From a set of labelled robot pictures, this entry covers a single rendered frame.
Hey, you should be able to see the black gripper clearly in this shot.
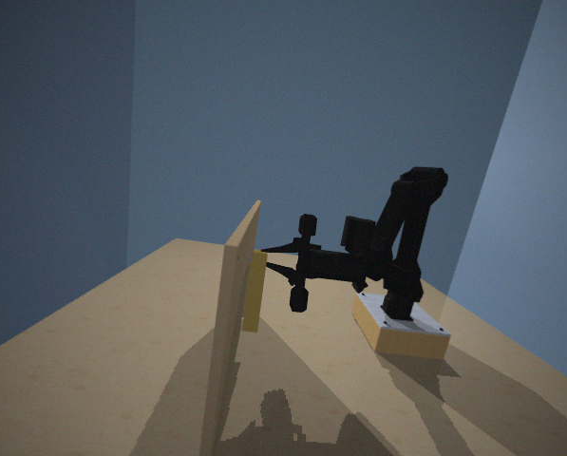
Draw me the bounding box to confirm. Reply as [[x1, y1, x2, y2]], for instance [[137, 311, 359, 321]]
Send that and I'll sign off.
[[261, 214, 341, 313]]

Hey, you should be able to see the tan wooden picture frame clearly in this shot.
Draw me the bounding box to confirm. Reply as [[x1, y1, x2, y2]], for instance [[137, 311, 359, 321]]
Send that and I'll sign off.
[[240, 250, 268, 333]]

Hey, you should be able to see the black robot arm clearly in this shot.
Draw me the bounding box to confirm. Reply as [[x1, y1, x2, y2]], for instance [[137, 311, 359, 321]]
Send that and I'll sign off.
[[336, 167, 448, 321]]

